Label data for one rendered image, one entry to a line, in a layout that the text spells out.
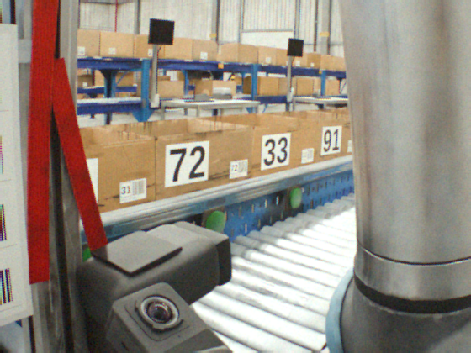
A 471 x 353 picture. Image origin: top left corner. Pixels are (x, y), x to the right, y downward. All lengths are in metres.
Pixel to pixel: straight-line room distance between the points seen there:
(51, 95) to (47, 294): 0.14
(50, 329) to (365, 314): 0.23
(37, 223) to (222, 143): 1.06
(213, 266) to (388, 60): 0.21
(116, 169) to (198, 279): 0.78
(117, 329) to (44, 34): 0.19
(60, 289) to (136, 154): 0.80
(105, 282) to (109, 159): 0.79
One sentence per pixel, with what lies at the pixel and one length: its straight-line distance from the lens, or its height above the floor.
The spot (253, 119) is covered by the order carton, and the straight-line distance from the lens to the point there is 1.93.
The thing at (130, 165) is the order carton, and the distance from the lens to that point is 1.14.
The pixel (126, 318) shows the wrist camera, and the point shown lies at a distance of 0.26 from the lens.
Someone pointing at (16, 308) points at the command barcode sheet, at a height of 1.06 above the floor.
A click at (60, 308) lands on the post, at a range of 0.37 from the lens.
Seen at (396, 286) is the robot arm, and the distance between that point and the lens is 0.28.
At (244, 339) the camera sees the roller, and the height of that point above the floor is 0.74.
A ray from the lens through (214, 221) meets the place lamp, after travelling 1.28.
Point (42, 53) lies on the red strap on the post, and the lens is 0.32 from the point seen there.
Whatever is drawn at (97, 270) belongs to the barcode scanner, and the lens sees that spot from 0.34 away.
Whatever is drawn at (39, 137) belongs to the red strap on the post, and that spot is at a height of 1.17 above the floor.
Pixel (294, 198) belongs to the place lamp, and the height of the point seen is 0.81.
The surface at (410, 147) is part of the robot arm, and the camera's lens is 0.24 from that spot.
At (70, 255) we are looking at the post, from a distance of 0.36.
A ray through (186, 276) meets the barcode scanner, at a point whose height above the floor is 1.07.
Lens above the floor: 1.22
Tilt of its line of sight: 12 degrees down
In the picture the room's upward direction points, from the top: 2 degrees clockwise
